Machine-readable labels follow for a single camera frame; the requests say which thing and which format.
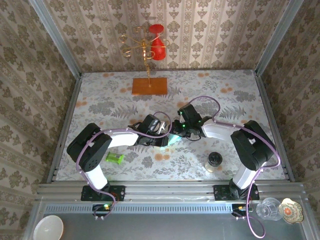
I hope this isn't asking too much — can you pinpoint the light blue paper sheet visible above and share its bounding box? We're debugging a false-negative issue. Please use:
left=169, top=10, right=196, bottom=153
left=167, top=133, right=183, bottom=148

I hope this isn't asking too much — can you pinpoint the glass jar black lid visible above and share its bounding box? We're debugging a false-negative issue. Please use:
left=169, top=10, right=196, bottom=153
left=205, top=151, right=223, bottom=174

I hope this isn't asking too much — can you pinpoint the floral tablecloth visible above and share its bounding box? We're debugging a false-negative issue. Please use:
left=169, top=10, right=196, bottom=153
left=55, top=69, right=287, bottom=181

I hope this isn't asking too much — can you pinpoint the small black connector board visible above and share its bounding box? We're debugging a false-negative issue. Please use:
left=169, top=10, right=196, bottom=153
left=231, top=203, right=251, bottom=217
left=92, top=203, right=113, bottom=217

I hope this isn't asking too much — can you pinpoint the red wine glass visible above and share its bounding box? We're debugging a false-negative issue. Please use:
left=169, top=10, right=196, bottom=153
left=149, top=23, right=167, bottom=62

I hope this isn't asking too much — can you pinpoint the grey metal shelf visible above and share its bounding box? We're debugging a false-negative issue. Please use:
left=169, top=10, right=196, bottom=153
left=24, top=199, right=317, bottom=240

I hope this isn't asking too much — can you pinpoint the clear glass cup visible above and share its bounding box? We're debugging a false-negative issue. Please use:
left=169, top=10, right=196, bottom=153
left=255, top=197, right=283, bottom=221

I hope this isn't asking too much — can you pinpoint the patterned scalloped dish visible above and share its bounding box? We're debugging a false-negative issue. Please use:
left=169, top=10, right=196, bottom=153
left=278, top=197, right=305, bottom=225

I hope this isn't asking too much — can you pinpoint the white bowl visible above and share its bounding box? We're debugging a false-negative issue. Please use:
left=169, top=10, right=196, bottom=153
left=33, top=214, right=64, bottom=240

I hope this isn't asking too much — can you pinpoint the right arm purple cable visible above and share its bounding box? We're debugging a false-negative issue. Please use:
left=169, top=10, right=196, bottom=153
left=185, top=96, right=282, bottom=238

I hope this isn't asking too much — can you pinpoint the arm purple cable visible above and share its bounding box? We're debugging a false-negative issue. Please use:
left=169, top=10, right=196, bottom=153
left=76, top=111, right=172, bottom=221
left=185, top=96, right=282, bottom=238

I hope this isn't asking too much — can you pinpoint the long aluminium mounting rail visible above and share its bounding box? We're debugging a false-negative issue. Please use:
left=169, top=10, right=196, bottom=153
left=36, top=180, right=307, bottom=202

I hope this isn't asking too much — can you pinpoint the gold wire rack wooden base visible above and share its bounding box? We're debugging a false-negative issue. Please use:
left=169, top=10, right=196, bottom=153
left=121, top=16, right=171, bottom=96

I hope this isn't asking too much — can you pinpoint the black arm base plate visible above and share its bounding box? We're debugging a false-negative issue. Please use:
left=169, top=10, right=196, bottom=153
left=80, top=184, right=126, bottom=202
left=213, top=184, right=260, bottom=201

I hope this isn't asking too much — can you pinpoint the slotted grey cable duct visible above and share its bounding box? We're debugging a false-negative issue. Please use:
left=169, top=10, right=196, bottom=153
left=43, top=202, right=258, bottom=213

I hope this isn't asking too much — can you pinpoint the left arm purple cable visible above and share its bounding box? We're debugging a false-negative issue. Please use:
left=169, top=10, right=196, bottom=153
left=76, top=111, right=172, bottom=221

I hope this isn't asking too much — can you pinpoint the aluminium table side rail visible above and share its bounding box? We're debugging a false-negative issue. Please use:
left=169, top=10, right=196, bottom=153
left=46, top=73, right=83, bottom=183
left=254, top=71, right=296, bottom=183

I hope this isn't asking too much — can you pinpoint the aluminium frame post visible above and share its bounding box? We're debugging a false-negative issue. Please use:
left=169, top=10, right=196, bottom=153
left=254, top=0, right=305, bottom=77
left=28, top=0, right=83, bottom=80

